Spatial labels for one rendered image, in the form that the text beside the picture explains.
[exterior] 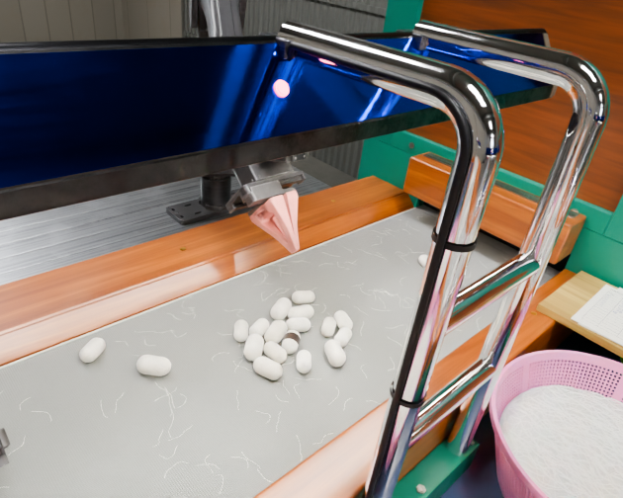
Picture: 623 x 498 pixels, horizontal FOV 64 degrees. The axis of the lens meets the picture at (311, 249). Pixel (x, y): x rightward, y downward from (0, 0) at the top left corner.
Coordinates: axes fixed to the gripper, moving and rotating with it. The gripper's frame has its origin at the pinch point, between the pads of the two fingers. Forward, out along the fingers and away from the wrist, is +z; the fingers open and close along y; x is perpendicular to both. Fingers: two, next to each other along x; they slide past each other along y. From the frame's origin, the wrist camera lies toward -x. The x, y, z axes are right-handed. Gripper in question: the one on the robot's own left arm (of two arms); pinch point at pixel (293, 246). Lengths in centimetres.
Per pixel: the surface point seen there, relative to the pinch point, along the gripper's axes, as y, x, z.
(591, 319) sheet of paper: 26.1, -17.9, 26.7
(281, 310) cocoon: -5.5, 1.1, 7.3
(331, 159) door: 176, 162, -70
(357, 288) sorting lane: 8.9, 2.2, 9.0
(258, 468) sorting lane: -20.7, -7.4, 20.2
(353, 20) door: 176, 99, -120
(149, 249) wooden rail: -12.8, 14.4, -9.4
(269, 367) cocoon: -12.9, -3.4, 12.6
